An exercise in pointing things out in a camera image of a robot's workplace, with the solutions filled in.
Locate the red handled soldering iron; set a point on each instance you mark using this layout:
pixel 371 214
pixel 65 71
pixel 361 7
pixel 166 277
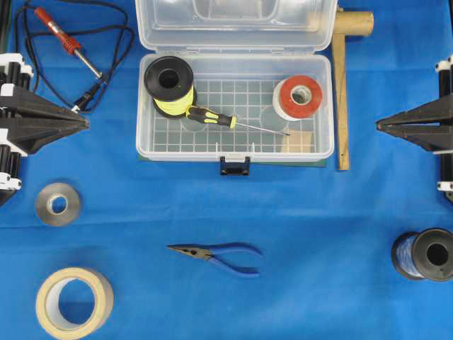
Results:
pixel 69 43

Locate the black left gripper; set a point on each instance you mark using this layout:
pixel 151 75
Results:
pixel 19 138

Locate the blue wire spool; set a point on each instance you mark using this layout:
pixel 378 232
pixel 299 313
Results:
pixel 424 255

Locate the grey tape roll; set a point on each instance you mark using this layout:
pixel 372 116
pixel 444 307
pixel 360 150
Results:
pixel 58 204

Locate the red tape roll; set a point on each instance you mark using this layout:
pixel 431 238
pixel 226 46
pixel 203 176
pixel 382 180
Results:
pixel 297 97

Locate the beige masking tape roll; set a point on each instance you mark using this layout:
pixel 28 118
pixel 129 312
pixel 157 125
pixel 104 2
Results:
pixel 74 302

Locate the small brown cardboard piece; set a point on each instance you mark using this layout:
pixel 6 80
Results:
pixel 298 142

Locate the yellow wire spool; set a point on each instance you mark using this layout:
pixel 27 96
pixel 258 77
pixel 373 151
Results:
pixel 169 81

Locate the blue table cloth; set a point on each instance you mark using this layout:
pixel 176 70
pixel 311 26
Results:
pixel 284 253

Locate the black yellow handled screwdriver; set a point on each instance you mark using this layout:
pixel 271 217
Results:
pixel 207 116

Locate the clear plastic toolbox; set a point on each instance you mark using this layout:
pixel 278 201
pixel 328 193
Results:
pixel 238 51

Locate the wooden mallet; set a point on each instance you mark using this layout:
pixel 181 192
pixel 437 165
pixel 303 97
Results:
pixel 347 23

